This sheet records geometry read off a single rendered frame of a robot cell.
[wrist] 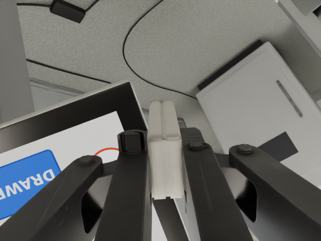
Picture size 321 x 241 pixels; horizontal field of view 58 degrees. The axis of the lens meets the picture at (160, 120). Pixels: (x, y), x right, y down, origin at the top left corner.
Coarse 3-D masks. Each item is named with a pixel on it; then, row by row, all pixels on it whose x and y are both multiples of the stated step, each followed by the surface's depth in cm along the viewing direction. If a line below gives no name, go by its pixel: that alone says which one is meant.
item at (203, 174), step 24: (192, 144) 12; (192, 168) 10; (216, 168) 10; (192, 192) 9; (216, 192) 9; (192, 216) 9; (216, 216) 8; (240, 216) 8; (192, 240) 10; (216, 240) 7; (240, 240) 7
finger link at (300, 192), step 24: (240, 144) 12; (240, 168) 11; (264, 168) 10; (288, 168) 10; (264, 192) 9; (288, 192) 8; (312, 192) 8; (264, 216) 9; (288, 216) 8; (312, 216) 7; (264, 240) 10; (288, 240) 8; (312, 240) 7
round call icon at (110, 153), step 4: (112, 144) 26; (116, 144) 27; (100, 148) 26; (104, 148) 26; (108, 148) 27; (112, 148) 27; (116, 148) 27; (92, 152) 26; (96, 152) 26; (100, 152) 26; (104, 152) 27; (108, 152) 27; (112, 152) 27; (116, 152) 27; (80, 156) 26; (100, 156) 27; (104, 156) 27; (108, 156) 27; (112, 156) 27; (116, 156) 27; (104, 160) 27; (108, 160) 27; (112, 160) 27
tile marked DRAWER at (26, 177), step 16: (16, 160) 26; (32, 160) 26; (48, 160) 26; (0, 176) 26; (16, 176) 26; (32, 176) 26; (48, 176) 26; (0, 192) 26; (16, 192) 26; (32, 192) 26; (0, 208) 26; (16, 208) 26
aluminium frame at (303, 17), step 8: (280, 0) 26; (288, 0) 25; (296, 0) 25; (304, 0) 24; (312, 0) 24; (320, 0) 23; (288, 8) 25; (296, 8) 25; (304, 8) 24; (312, 8) 24; (320, 8) 24; (288, 16) 25; (296, 16) 25; (304, 16) 24; (312, 16) 24; (320, 16) 24; (296, 24) 25; (304, 24) 24; (312, 24) 24; (320, 24) 23; (304, 32) 24; (312, 32) 24; (320, 32) 23; (312, 40) 23; (320, 40) 23; (320, 48) 23; (320, 56) 23
